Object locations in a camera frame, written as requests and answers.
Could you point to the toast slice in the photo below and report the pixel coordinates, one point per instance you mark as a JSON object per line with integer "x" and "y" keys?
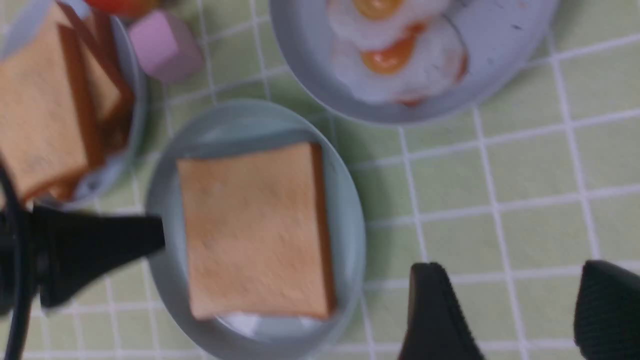
{"x": 49, "y": 120}
{"x": 257, "y": 234}
{"x": 112, "y": 97}

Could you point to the grey egg plate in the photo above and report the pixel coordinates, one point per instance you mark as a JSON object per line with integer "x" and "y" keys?
{"x": 500, "y": 35}

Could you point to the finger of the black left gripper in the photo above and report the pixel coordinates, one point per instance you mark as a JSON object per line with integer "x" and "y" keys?
{"x": 73, "y": 249}

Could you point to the pink cube block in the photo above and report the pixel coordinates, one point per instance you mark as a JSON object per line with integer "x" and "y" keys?
{"x": 165, "y": 47}

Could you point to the blue-grey bread plate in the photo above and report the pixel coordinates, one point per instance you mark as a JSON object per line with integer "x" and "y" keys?
{"x": 95, "y": 184}

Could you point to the green checkered tablecloth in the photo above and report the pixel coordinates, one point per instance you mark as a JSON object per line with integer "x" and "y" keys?
{"x": 511, "y": 196}

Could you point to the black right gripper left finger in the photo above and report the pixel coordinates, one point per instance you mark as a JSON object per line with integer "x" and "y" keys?
{"x": 436, "y": 326}

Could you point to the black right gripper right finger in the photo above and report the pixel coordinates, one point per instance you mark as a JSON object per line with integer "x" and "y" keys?
{"x": 607, "y": 312}

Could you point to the red tomato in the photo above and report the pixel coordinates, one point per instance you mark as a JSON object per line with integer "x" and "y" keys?
{"x": 124, "y": 8}

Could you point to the light teal empty plate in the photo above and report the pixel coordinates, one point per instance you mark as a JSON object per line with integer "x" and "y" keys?
{"x": 237, "y": 127}

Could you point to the fried egg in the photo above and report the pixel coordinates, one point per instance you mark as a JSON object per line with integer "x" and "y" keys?
{"x": 420, "y": 65}
{"x": 378, "y": 24}

